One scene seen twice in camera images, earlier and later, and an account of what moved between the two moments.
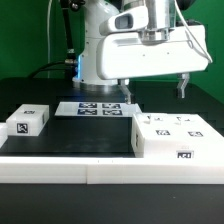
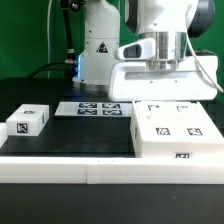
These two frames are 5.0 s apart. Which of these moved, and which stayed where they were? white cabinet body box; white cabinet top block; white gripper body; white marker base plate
Moved: white cabinet body box; white gripper body
Stayed: white marker base plate; white cabinet top block
